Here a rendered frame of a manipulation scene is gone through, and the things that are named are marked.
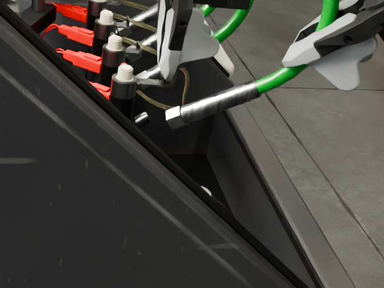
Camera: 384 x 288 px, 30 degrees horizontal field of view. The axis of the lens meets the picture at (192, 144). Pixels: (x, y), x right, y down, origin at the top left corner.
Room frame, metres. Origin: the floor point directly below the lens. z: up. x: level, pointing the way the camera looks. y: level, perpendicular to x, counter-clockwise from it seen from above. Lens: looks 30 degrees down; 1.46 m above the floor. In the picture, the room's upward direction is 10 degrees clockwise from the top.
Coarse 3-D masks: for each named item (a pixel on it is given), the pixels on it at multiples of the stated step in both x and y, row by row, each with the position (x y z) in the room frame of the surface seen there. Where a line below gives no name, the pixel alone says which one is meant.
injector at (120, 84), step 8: (112, 80) 0.70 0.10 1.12; (136, 80) 0.70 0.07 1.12; (112, 88) 0.70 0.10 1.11; (120, 88) 0.69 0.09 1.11; (128, 88) 0.69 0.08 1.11; (136, 88) 0.71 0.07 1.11; (112, 96) 0.70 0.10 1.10; (120, 96) 0.69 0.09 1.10; (128, 96) 0.69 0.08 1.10; (120, 104) 0.69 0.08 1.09; (128, 104) 0.69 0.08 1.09; (128, 112) 0.70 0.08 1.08; (144, 112) 0.71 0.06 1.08; (136, 120) 0.71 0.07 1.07; (144, 120) 0.71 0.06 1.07
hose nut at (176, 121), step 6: (174, 108) 0.62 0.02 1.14; (180, 108) 0.62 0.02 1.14; (168, 114) 0.62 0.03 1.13; (174, 114) 0.62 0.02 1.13; (180, 114) 0.61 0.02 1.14; (168, 120) 0.61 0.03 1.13; (174, 120) 0.61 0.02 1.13; (180, 120) 0.61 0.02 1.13; (174, 126) 0.61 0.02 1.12; (180, 126) 0.62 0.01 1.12
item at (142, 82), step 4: (140, 80) 0.71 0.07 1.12; (144, 80) 0.71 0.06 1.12; (148, 80) 0.72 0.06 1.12; (152, 80) 0.72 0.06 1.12; (156, 80) 0.72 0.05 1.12; (136, 84) 0.70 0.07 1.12; (140, 84) 0.70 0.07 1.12; (144, 84) 0.71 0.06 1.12; (148, 84) 0.71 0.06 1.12; (152, 84) 0.71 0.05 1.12; (156, 84) 0.71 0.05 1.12
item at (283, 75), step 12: (324, 0) 0.61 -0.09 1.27; (336, 0) 0.61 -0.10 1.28; (324, 12) 0.61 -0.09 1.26; (336, 12) 0.61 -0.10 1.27; (324, 24) 0.61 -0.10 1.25; (276, 72) 0.62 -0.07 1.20; (288, 72) 0.61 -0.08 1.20; (300, 72) 0.61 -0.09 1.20; (264, 84) 0.61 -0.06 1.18; (276, 84) 0.61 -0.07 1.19
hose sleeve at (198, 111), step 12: (252, 84) 0.61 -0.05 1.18; (216, 96) 0.62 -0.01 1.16; (228, 96) 0.61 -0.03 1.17; (240, 96) 0.61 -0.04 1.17; (252, 96) 0.61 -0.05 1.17; (192, 108) 0.62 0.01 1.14; (204, 108) 0.61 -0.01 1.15; (216, 108) 0.61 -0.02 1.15; (228, 108) 0.61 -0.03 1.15; (192, 120) 0.61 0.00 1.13
